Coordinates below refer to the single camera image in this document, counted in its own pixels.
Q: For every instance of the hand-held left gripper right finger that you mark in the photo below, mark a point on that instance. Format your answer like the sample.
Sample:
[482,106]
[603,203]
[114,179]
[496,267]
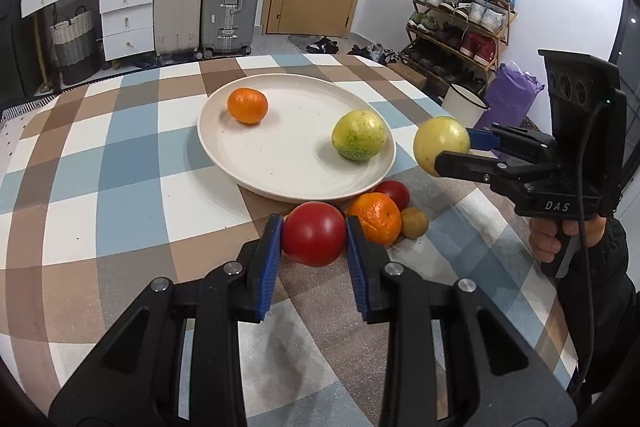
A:
[357,267]

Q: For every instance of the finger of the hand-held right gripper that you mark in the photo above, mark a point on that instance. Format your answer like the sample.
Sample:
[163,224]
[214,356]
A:
[465,166]
[482,140]

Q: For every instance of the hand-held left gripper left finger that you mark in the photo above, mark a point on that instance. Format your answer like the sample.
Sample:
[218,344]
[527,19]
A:
[270,267]

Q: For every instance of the orange tangerine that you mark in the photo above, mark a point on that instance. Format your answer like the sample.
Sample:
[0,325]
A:
[247,105]
[375,218]

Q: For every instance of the red tomato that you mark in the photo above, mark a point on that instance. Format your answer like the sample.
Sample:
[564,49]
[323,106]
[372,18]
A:
[395,193]
[314,233]

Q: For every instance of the small brown kiwi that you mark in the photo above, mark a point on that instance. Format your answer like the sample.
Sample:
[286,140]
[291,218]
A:
[415,223]

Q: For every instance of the cream round plate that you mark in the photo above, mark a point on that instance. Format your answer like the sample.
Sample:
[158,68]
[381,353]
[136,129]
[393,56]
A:
[290,147]

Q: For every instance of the person's right forearm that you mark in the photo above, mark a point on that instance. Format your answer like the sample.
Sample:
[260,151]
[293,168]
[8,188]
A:
[607,307]

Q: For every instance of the person's right hand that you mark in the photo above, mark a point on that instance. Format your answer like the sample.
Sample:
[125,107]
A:
[544,239]

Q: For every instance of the white bucket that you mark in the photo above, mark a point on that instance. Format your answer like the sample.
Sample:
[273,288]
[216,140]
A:
[462,104]

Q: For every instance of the purple bag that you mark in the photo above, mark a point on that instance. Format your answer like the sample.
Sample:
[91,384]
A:
[512,94]

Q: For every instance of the wooden shoe rack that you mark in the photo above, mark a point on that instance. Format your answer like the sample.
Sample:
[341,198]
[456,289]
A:
[502,38]

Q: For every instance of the green yellow passion fruit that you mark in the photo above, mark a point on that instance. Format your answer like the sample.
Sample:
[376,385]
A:
[359,135]

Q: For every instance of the shoe rack with shoes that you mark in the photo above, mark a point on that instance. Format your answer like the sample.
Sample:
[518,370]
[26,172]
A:
[475,14]

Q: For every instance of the pile of floor shoes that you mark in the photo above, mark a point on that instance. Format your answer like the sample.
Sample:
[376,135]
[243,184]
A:
[322,46]

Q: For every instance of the silver suitcase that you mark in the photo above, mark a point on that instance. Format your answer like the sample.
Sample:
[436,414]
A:
[232,2]

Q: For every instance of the white drawer cabinet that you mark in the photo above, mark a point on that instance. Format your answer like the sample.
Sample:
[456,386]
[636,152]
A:
[127,22]

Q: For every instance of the woven laundry basket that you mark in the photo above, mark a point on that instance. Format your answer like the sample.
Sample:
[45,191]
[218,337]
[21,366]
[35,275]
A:
[74,47]

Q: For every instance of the black white patterned rug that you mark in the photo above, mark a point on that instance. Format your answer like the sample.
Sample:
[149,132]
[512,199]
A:
[22,106]

